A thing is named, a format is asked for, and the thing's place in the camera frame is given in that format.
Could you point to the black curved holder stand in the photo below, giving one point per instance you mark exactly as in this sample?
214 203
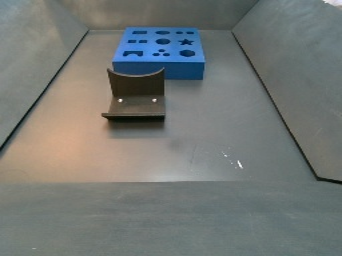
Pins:
138 95

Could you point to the blue shape sorter block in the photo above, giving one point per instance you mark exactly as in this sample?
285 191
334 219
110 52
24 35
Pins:
153 48

